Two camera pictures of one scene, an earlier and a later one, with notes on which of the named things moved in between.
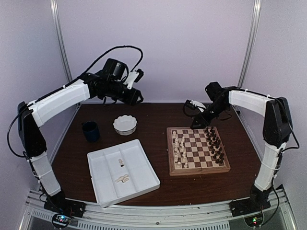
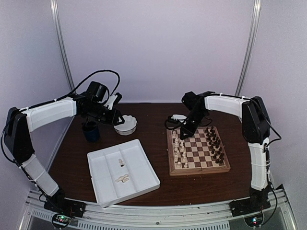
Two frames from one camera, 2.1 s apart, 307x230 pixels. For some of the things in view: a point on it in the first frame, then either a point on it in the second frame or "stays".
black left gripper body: (114, 91) -> (97, 113)
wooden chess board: (194, 151) stays
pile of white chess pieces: (124, 178) stays
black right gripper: (202, 120) -> (189, 131)
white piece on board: (184, 159) stays
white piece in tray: (122, 164) stays
